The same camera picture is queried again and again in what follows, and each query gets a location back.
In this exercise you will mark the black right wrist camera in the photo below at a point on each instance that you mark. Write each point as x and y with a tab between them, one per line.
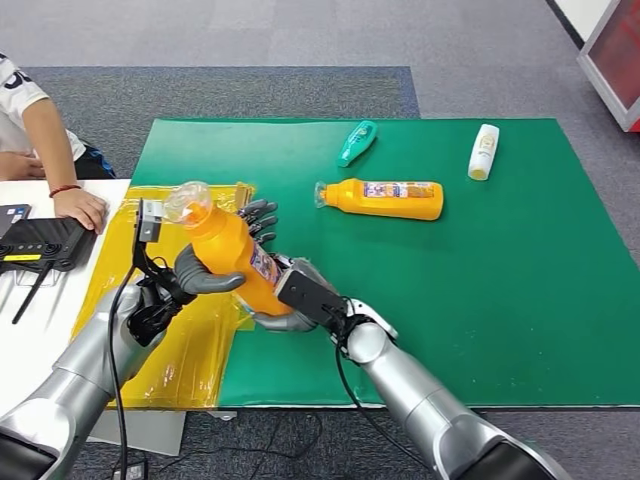
307	295

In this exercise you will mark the orange bottle with clear cap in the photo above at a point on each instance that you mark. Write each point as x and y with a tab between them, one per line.
225	242
390	202

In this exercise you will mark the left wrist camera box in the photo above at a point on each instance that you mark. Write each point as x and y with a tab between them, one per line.
149	222

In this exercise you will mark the white plastic bottle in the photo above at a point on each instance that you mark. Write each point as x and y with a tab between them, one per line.
483	152

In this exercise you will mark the black power adapter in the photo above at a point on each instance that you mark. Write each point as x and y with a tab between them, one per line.
130	472

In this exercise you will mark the grey flat panel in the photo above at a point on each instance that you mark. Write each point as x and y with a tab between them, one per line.
150	434

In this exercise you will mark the green table mat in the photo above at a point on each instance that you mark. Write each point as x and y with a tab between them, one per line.
500	265

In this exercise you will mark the teal plastic bottle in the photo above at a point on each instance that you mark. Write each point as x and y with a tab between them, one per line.
356	143

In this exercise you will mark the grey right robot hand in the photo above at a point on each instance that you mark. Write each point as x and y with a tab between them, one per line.
287	323

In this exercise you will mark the person's hand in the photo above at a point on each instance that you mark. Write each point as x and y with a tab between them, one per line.
82	206

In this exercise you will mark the black router with antenna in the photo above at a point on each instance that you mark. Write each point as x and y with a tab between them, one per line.
45	242

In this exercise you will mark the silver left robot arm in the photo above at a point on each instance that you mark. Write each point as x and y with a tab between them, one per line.
75	378

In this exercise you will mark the dark laptop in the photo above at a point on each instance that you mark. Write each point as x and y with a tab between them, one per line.
12	216

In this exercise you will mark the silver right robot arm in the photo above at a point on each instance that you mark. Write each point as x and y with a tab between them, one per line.
425	404

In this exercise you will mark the yellow plastic sheet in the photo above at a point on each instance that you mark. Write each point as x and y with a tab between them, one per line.
190	358

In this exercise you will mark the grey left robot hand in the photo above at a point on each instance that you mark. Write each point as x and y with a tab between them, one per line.
210	283

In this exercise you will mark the red and white cabinet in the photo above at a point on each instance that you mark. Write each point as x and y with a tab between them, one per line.
617	60

